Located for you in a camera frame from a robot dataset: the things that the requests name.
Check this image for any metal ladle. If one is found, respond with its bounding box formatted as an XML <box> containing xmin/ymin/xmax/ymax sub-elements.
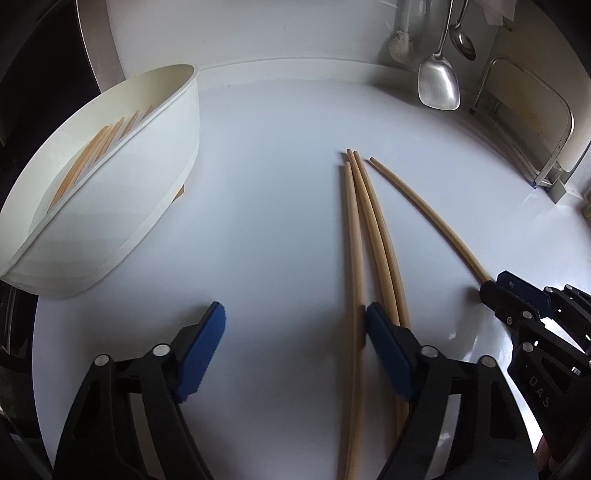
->
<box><xmin>450</xmin><ymin>0</ymin><xmax>476</xmax><ymax>61</ymax></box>

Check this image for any black gas stove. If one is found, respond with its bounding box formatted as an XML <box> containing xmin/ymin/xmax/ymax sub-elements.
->
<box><xmin>0</xmin><ymin>0</ymin><xmax>100</xmax><ymax>153</ymax></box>

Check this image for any white cutting board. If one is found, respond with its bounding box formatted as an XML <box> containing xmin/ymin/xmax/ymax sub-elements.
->
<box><xmin>489</xmin><ymin>18</ymin><xmax>591</xmax><ymax>185</ymax></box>

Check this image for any metal spatula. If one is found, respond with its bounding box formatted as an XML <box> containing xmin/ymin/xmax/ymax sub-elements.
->
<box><xmin>418</xmin><ymin>0</ymin><xmax>461</xmax><ymax>111</ymax></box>

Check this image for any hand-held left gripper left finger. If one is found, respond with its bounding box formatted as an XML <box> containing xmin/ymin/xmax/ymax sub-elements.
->
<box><xmin>53</xmin><ymin>301</ymin><xmax>227</xmax><ymax>480</ymax></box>

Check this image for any pile of wooden chopsticks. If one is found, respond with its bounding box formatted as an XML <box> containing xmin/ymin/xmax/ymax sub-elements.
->
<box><xmin>47</xmin><ymin>105</ymin><xmax>158</xmax><ymax>209</ymax></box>

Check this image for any stainless steel rack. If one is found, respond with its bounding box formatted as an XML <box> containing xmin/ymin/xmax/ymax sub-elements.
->
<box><xmin>471</xmin><ymin>55</ymin><xmax>575</xmax><ymax>190</ymax></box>

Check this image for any white oval plastic basin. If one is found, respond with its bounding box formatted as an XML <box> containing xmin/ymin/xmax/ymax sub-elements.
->
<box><xmin>0</xmin><ymin>65</ymin><xmax>201</xmax><ymax>298</ymax></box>

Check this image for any person's right hand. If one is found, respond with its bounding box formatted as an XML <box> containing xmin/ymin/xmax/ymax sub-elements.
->
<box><xmin>536</xmin><ymin>436</ymin><xmax>561</xmax><ymax>474</ymax></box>

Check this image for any light wooden chopstick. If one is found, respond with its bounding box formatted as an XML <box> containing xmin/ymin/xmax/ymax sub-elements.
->
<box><xmin>369</xmin><ymin>157</ymin><xmax>494</xmax><ymax>283</ymax></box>
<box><xmin>341</xmin><ymin>161</ymin><xmax>368</xmax><ymax>480</ymax></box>
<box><xmin>353</xmin><ymin>149</ymin><xmax>413</xmax><ymax>329</ymax></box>
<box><xmin>346</xmin><ymin>148</ymin><xmax>411</xmax><ymax>439</ymax></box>

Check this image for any white dish brush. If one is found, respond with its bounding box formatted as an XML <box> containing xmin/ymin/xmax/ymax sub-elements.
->
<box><xmin>387</xmin><ymin>0</ymin><xmax>417</xmax><ymax>64</ymax></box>

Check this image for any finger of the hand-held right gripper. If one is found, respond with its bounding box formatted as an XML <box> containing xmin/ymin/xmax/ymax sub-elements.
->
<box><xmin>496</xmin><ymin>271</ymin><xmax>591</xmax><ymax>324</ymax></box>
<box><xmin>479</xmin><ymin>281</ymin><xmax>591</xmax><ymax>358</ymax></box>

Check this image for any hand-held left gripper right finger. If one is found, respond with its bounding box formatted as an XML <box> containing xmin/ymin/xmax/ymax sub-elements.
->
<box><xmin>366</xmin><ymin>302</ymin><xmax>539</xmax><ymax>480</ymax></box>

